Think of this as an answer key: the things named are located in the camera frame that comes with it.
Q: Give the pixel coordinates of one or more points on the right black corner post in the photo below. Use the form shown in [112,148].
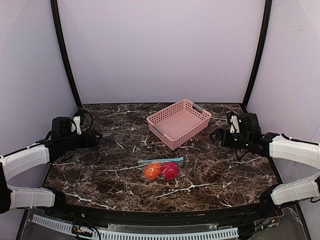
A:
[259,51]

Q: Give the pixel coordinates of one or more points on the clear zip top bag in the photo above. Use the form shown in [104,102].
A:
[144,163]

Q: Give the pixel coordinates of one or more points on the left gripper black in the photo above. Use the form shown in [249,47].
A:
[90,139]

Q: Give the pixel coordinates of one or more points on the clear acrylic plate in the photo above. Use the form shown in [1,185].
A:
[148,229]

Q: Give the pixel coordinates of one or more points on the left black corner post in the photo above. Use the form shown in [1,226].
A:
[63,52]

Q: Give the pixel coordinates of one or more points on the black front frame rail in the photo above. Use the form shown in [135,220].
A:
[245,215]

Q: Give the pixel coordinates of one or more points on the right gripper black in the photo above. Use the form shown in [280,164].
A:
[220,136]

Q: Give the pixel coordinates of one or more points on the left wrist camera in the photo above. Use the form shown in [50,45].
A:
[78,121]

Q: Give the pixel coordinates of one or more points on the white slotted cable duct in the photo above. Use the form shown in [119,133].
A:
[101,233]

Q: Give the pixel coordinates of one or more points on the orange toy fruit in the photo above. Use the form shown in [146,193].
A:
[152,171]

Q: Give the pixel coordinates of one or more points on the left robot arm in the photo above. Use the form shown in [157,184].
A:
[66,135]

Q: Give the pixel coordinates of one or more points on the red toy fruit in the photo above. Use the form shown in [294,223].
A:
[170,170]

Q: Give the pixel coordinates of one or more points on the black corner post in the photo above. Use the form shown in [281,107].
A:
[63,52]
[259,51]

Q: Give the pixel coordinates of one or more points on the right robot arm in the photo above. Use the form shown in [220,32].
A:
[245,134]

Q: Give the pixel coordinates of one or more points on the pink plastic basket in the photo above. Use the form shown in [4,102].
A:
[178,123]

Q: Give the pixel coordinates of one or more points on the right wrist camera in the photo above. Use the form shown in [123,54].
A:
[232,119]

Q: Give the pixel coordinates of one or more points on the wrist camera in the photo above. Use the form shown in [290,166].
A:
[232,119]
[78,121]

